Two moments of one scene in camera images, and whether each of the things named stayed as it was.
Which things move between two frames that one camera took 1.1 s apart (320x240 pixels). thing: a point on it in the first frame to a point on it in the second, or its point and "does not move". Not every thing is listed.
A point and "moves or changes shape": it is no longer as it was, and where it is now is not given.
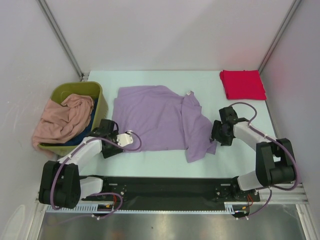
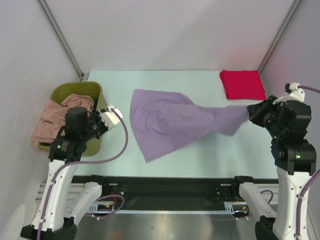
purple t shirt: x=165 y=119 moves or changes shape
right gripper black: x=225 y=141 to x=255 y=110
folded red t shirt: x=243 y=84 does not move
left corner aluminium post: x=70 y=52 does not move
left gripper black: x=108 y=153 to x=97 y=116
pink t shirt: x=58 y=123 does not move
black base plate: x=166 y=190 does not move
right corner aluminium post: x=293 y=9 does not move
